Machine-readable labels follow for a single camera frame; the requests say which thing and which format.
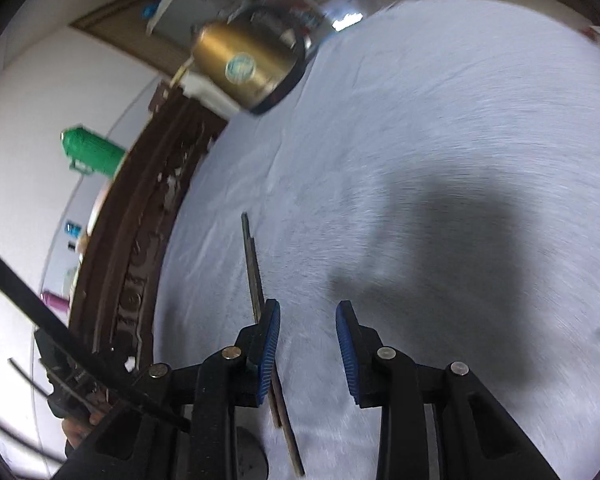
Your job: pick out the bronze electric kettle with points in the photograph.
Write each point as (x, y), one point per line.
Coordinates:
(245, 60)

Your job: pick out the green thermos jug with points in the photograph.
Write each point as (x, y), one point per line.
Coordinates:
(92, 152)

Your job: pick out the metal utensil holder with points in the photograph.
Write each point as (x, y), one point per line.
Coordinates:
(251, 455)

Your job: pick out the carved wooden sideboard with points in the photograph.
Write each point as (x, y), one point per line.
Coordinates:
(130, 240)

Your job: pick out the grey refrigerator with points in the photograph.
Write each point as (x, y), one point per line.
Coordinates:
(180, 2)

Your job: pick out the white chest freezer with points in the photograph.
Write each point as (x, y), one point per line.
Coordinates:
(205, 92)

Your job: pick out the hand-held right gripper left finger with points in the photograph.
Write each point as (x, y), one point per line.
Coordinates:
(270, 350)

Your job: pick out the purple bottle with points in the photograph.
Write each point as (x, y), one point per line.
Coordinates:
(55, 300)

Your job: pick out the dark chopstick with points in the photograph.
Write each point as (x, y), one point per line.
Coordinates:
(252, 270)
(276, 410)

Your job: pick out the person's left hand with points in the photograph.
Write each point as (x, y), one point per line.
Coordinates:
(77, 432)

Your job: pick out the teal bottle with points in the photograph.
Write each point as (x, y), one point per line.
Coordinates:
(73, 228)

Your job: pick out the brown wooden door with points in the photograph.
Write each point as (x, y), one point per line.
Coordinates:
(125, 25)

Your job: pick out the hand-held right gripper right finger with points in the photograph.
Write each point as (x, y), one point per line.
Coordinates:
(347, 355)

